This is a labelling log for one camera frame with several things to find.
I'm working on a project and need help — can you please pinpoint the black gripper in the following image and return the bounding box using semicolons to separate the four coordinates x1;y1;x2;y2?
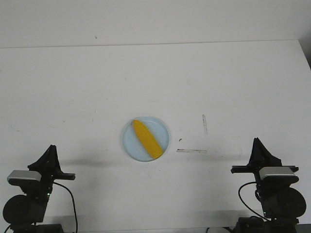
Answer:
230;138;299;174
27;145;76;194

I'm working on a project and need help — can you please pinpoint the yellow corn cob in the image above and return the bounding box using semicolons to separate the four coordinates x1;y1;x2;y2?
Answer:
132;119;163;159

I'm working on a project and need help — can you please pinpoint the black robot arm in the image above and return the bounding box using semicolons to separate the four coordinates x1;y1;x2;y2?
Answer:
231;138;307;233
2;145;78;233

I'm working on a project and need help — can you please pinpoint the grey tape strip on table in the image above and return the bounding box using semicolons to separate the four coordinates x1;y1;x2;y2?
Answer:
176;149;207;154

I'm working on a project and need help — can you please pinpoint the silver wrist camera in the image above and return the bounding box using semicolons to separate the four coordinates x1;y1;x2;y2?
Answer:
7;170;42;186
259;166;299;184

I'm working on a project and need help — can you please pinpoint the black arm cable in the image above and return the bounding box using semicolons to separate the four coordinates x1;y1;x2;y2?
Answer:
52;182;79;233
238;182;268;221

